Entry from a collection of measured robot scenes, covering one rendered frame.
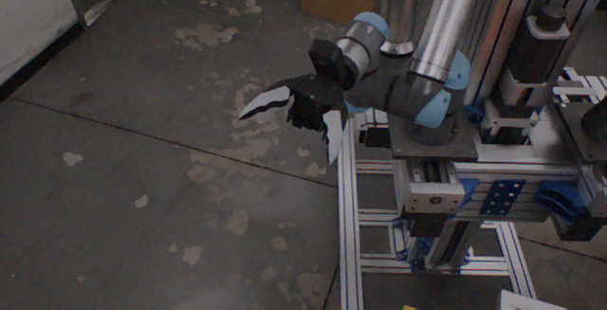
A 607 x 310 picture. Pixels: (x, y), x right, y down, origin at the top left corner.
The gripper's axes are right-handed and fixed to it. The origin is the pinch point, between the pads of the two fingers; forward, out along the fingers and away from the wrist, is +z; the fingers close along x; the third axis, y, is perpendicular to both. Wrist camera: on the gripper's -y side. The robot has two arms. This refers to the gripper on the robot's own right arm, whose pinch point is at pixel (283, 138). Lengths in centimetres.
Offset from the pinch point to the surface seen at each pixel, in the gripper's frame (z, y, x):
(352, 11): -267, 164, 71
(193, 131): -111, 185, 111
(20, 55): -101, 185, 253
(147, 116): -108, 190, 146
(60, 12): -147, 179, 261
